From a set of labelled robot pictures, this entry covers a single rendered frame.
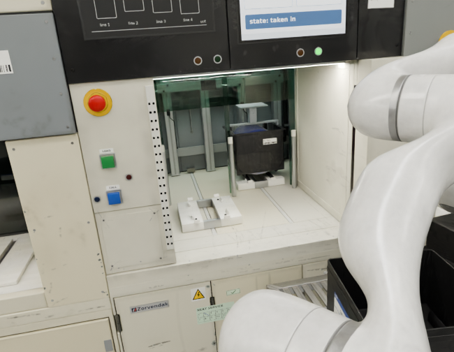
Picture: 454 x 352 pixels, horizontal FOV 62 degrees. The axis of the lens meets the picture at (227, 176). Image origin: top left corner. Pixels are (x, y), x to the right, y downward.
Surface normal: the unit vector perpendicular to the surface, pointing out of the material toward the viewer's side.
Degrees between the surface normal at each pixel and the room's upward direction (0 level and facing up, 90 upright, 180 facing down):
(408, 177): 43
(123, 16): 90
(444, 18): 90
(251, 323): 31
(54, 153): 90
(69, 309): 90
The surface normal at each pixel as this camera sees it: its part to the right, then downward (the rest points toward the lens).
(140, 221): 0.20, 0.30
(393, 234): 0.09, -0.50
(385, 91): -0.55, -0.40
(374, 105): -0.69, 0.07
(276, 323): -0.34, -0.74
